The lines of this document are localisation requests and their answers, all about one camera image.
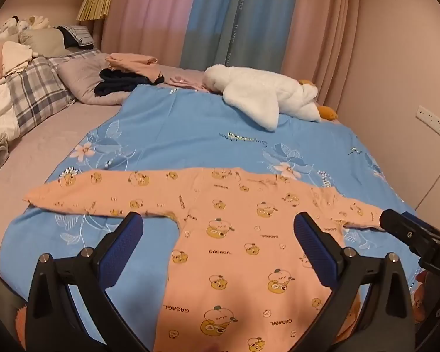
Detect folded dark navy clothes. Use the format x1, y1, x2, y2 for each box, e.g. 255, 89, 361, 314
94, 68, 165, 97

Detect orange printed baby romper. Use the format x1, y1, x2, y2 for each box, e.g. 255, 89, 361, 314
23, 167, 387, 352

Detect grey pillow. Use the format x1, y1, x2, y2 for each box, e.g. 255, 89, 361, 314
57, 53, 133, 104

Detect panda plush toy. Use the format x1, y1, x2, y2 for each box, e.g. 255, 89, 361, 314
0, 16, 23, 43

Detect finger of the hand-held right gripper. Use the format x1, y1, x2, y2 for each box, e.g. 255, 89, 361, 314
379, 209, 431, 255

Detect cream plush toy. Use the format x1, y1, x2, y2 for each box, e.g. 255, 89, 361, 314
20, 15, 51, 32

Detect pink curtain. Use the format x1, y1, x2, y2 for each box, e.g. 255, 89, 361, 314
101, 0, 206, 68
280, 0, 360, 107

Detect beige pillow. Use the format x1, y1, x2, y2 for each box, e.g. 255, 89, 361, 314
19, 28, 68, 57

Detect plaid pillow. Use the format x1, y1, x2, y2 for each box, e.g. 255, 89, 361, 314
0, 56, 76, 158

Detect cream cloth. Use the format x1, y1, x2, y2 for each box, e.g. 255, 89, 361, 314
2, 41, 41, 74

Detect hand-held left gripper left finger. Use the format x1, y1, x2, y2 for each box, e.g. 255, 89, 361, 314
25, 211, 144, 352

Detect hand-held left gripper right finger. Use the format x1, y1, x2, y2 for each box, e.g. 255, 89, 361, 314
293, 213, 416, 352

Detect folded orange clothes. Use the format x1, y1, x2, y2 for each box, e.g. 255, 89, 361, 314
106, 53, 165, 83

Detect pink bed sheet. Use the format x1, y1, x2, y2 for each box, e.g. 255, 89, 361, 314
0, 62, 345, 275

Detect white goose plush toy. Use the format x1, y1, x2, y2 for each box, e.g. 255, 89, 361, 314
204, 65, 339, 132

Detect white wall socket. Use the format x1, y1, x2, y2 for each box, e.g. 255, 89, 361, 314
416, 106, 440, 143

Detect blue floral blanket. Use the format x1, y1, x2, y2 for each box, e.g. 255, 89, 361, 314
0, 84, 422, 352

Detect white cable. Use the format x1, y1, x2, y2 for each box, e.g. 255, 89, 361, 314
416, 141, 440, 209

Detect person's orange fuzzy clothing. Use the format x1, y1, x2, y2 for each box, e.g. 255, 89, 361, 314
15, 302, 28, 349

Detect striped pillow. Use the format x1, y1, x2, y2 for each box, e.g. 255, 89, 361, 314
55, 25, 100, 49

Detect blue curtain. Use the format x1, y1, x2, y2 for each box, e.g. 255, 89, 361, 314
180, 0, 305, 76

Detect small pink garment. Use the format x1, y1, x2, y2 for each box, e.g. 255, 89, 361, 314
170, 74, 209, 92

